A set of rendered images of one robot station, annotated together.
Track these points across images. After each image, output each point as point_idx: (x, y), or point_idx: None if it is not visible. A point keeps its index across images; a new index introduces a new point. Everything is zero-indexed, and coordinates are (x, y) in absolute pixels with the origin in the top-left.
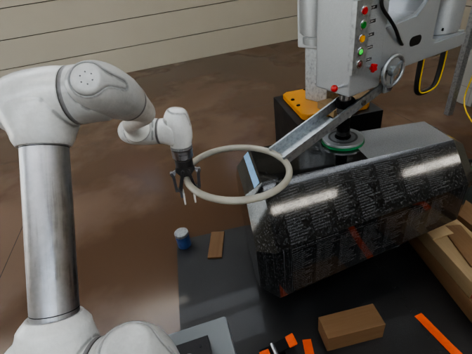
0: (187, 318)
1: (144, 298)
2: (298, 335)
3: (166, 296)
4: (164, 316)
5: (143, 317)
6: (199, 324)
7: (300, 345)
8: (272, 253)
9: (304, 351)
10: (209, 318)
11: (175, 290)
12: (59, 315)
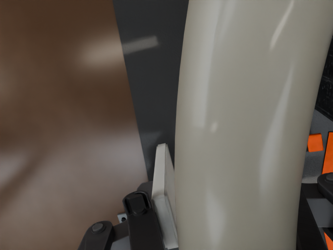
0: (139, 73)
1: (48, 17)
2: (326, 124)
3: (90, 17)
4: (97, 60)
5: (59, 57)
6: (162, 86)
7: (322, 138)
8: None
9: (325, 148)
10: None
11: (107, 4)
12: None
